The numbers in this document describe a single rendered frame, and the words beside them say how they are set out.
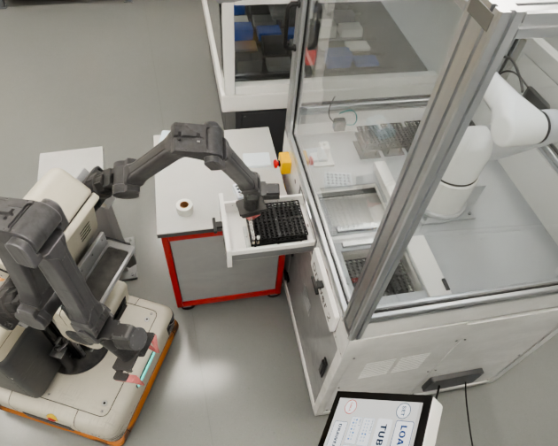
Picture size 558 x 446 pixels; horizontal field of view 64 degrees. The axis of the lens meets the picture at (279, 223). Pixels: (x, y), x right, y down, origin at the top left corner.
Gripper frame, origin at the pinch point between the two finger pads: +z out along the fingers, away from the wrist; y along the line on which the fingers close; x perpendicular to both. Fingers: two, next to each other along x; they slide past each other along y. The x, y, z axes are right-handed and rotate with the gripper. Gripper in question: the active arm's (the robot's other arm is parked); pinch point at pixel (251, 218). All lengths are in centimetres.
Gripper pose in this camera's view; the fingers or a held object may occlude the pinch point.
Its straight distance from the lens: 171.6
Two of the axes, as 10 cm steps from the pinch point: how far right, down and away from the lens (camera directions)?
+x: -3.1, -8.2, 4.7
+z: -0.7, 5.2, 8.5
